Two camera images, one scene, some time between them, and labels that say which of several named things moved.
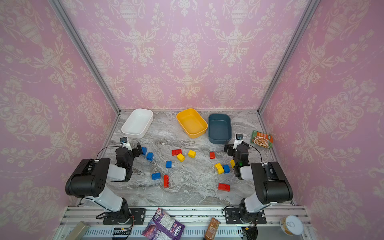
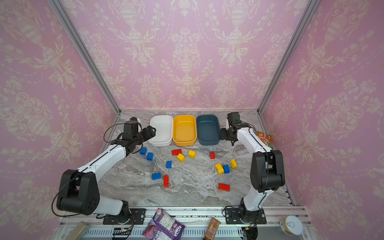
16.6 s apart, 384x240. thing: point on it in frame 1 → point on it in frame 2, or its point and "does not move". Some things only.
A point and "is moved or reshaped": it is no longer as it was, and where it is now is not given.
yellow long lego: x=219 y=168 does not move
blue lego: x=144 y=150 does not move
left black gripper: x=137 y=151 → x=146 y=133
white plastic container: x=137 y=123 → x=163 y=125
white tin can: x=291 y=225 does not move
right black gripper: x=230 y=149 → x=229 y=135
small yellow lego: x=232 y=163 does not move
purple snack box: x=163 y=226 does not move
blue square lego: x=150 y=156 does not move
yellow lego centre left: x=181 y=157 does not move
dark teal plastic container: x=219 y=128 is moved or reshaped
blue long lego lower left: x=156 y=176 does not move
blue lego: x=169 y=164 does not move
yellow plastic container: x=191 y=123 → x=184 y=133
